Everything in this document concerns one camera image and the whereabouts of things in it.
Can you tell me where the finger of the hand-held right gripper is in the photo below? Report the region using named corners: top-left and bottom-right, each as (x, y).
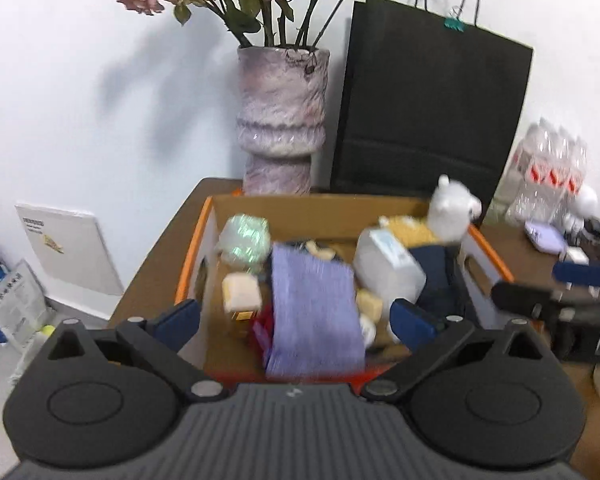
top-left (552, 261), bottom-right (600, 291)
top-left (491, 281), bottom-right (576, 321)

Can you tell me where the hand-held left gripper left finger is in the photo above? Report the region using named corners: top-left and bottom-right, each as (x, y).
top-left (45, 299), bottom-right (228, 403)

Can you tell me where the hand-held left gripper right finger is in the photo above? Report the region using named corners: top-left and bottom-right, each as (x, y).
top-left (362, 299), bottom-right (553, 403)

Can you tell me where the round jar with wooden lid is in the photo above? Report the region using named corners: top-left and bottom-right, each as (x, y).
top-left (355, 289), bottom-right (384, 322)

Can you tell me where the dark blue pouch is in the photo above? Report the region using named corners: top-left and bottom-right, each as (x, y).
top-left (409, 244), bottom-right (481, 333)

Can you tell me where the bottle with cream cap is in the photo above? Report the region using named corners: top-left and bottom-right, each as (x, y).
top-left (222, 272), bottom-right (262, 336)

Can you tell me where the purple cloth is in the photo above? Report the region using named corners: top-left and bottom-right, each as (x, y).
top-left (265, 242), bottom-right (367, 378)

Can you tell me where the red cardboard box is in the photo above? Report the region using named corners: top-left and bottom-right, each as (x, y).
top-left (174, 192), bottom-right (516, 386)

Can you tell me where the brown wooden desktop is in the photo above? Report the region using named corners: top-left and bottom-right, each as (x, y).
top-left (107, 177), bottom-right (600, 461)

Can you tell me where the light purple case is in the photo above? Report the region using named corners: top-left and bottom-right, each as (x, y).
top-left (524, 220), bottom-right (568, 254)

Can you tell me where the white plastic bottle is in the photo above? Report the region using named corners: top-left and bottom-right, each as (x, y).
top-left (352, 228), bottom-right (427, 306)

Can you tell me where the white robot figurine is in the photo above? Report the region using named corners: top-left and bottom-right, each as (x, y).
top-left (565, 185), bottom-right (599, 231)

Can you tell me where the clear water bottle red label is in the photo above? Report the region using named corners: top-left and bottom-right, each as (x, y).
top-left (565, 135), bottom-right (590, 201)
top-left (505, 117), bottom-right (551, 221)
top-left (542, 127), bottom-right (573, 223)

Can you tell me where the iridescent green pack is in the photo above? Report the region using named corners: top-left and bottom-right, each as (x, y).
top-left (216, 214), bottom-right (272, 267)

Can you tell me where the white and yellow alpaca plush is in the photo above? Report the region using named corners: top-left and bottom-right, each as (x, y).
top-left (378, 175), bottom-right (483, 248)

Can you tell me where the white flat board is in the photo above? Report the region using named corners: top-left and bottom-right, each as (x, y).
top-left (15, 202), bottom-right (126, 297)

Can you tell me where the blue and white carton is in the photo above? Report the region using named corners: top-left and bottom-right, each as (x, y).
top-left (0, 255), bottom-right (48, 346)

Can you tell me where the black paper bag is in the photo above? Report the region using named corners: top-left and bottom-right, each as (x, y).
top-left (330, 0), bottom-right (534, 211)

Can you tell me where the pink marbled ceramic vase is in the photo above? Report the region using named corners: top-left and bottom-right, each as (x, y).
top-left (236, 46), bottom-right (331, 196)

